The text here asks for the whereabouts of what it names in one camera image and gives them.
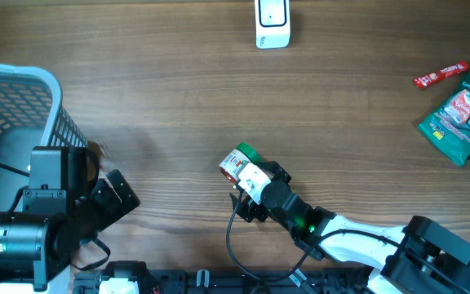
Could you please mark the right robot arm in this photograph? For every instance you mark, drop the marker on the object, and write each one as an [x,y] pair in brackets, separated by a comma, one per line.
[420,257]

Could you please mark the red coffee stick sachet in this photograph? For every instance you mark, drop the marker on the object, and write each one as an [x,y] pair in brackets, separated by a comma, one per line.
[432,78]

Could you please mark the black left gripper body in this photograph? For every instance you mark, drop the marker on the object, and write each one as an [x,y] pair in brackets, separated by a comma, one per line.
[102,207]

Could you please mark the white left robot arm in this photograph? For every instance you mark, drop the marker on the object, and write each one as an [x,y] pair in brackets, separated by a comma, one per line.
[63,209]

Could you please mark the grey plastic basket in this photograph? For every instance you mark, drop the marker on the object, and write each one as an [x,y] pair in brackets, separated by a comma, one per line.
[31,114]

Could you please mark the red tissue pack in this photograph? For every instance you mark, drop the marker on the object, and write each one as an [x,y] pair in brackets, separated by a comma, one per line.
[458,107]

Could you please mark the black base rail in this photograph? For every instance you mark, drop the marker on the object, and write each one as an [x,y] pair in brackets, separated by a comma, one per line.
[136,277]

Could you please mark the white barcode scanner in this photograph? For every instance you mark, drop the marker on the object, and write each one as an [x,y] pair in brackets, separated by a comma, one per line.
[272,24]

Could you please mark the jar with green lid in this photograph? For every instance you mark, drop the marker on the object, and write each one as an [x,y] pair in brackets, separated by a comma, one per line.
[239,159]

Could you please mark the green gloves packet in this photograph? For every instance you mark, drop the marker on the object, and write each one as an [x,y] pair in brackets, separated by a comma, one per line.
[451,138]

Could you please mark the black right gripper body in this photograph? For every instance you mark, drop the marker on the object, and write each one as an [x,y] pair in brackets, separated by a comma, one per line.
[247,207]

